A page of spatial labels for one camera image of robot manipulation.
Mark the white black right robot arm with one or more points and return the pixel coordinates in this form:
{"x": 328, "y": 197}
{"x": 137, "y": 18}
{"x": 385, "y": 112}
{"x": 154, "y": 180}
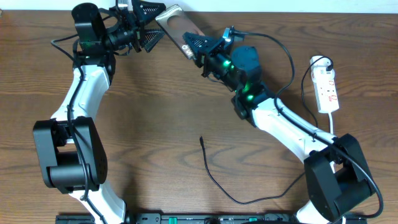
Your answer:
{"x": 337, "y": 174}

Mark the white power strip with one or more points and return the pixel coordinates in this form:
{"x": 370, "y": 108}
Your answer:
{"x": 323, "y": 78}

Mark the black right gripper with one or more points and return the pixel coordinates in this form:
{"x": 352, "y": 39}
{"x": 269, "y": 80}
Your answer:
{"x": 204, "y": 44}

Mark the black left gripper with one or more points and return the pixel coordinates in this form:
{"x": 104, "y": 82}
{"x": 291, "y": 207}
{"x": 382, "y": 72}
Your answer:
{"x": 135, "y": 29}

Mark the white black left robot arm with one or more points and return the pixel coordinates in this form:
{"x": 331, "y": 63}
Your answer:
{"x": 71, "y": 156}

